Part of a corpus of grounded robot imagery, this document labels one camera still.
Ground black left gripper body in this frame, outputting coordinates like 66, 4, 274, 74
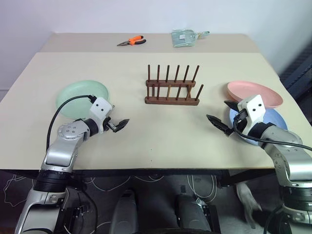
101, 116, 118, 134

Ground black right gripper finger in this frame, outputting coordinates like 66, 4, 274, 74
206, 114, 235, 137
224, 99, 241, 113

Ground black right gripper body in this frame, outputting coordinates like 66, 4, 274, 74
232, 109, 250, 135

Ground wooden dish rack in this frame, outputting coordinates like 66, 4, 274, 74
144, 64, 205, 107

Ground pink red plate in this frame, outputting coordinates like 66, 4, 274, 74
226, 81, 284, 109

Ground blue plate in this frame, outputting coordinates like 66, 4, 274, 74
229, 107, 289, 147

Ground green plate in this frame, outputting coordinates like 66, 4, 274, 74
56, 79, 110, 120

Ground pale grey bent object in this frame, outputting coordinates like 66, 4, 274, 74
235, 182, 263, 230

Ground dark rounded shape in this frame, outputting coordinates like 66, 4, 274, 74
112, 189, 137, 234
175, 192, 212, 234

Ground teal item in clear bag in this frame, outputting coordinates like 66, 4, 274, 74
170, 28, 211, 48

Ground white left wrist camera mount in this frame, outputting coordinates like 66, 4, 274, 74
89, 97, 114, 134

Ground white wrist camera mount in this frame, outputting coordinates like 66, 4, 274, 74
89, 97, 114, 134
237, 95, 267, 130

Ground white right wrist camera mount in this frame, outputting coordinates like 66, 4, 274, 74
237, 95, 267, 130

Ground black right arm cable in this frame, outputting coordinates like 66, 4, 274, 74
233, 114, 312, 151

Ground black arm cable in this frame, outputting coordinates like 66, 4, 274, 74
233, 114, 312, 151
46, 94, 98, 153

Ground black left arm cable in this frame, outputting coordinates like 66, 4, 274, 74
46, 94, 98, 153

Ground white floor cable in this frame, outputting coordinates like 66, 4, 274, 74
1, 170, 29, 207
186, 174, 218, 201

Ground orange handled pliers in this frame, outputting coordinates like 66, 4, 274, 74
116, 35, 147, 47

